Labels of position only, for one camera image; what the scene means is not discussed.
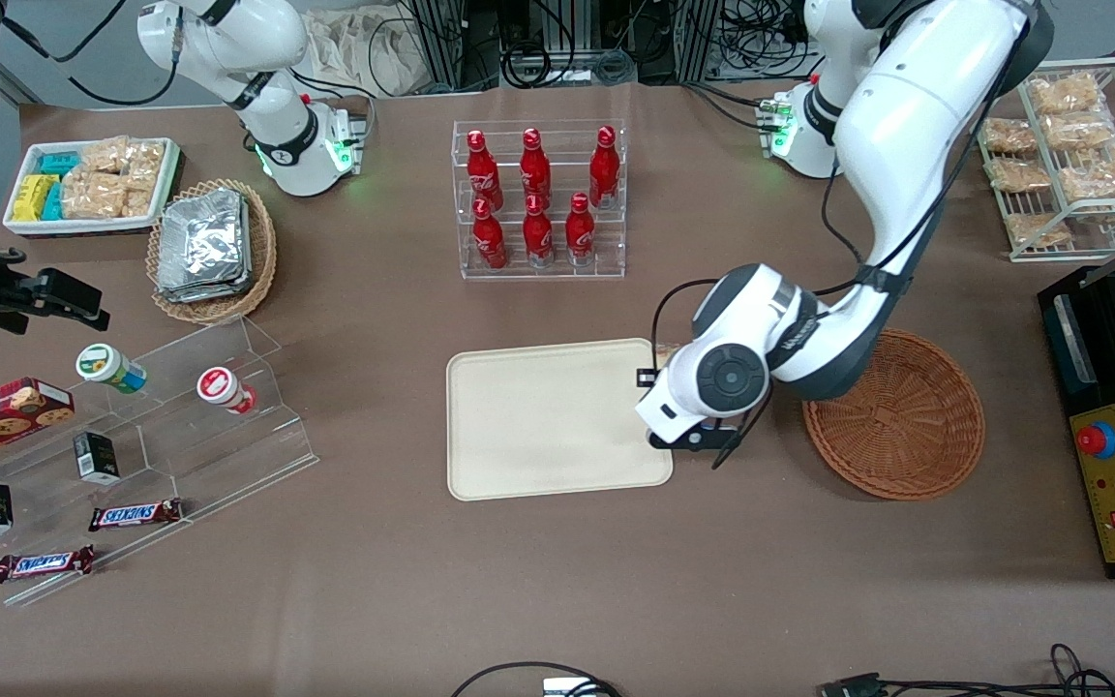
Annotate green lid yoghurt cup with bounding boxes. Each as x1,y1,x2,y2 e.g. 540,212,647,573
75,343,148,395

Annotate white wire rack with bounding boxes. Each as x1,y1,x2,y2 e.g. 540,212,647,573
979,56,1115,264

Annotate red emergency stop button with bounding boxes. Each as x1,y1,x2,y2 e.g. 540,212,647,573
1076,420,1115,460

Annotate round brown wicker basket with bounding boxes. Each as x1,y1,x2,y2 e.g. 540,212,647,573
802,329,987,502

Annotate black cable plug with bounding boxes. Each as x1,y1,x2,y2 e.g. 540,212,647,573
818,672,884,697

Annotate red lid yoghurt cup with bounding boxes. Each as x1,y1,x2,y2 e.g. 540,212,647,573
196,365,259,416

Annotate yellow snack packet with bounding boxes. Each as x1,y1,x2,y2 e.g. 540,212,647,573
13,174,60,223

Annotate beige crumpled cloth bag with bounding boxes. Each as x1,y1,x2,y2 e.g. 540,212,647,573
301,8,433,98

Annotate black looped cable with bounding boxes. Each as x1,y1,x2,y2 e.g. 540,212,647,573
449,660,622,697

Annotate silver foil pouch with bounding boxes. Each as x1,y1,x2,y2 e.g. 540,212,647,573
157,189,251,291
157,208,256,304

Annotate clear acrylic bottle rack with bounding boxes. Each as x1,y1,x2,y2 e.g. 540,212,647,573
451,119,628,282

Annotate clear bag of pastries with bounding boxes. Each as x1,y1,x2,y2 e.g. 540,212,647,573
986,157,1052,193
1027,73,1105,117
1005,213,1073,249
1041,111,1115,151
1059,143,1115,202
983,118,1040,156

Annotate clear acrylic stepped shelf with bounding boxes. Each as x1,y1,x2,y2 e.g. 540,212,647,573
0,315,320,609

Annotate red cola bottle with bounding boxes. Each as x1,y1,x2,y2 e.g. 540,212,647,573
466,129,504,212
472,198,508,270
565,192,597,267
522,194,555,268
588,126,620,210
520,127,553,206

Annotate beige plastic serving tray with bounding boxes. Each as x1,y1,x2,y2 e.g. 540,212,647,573
446,337,675,503

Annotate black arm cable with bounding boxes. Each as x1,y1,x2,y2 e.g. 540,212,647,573
651,278,868,380

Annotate red tartan cookie box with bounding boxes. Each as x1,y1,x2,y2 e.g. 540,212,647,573
0,377,76,474

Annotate oval tan wicker basket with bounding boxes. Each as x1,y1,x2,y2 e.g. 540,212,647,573
146,178,279,324

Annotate brown snickers bar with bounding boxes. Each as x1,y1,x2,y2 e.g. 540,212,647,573
0,544,97,585
87,498,185,533

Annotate white rectangular snack tray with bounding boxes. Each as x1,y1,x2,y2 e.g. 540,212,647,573
2,137,183,238

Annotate black cable tangle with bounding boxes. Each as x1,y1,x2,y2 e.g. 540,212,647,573
882,643,1115,697

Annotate aluminium frame post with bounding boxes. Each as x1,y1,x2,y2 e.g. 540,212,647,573
674,0,725,84
410,0,467,90

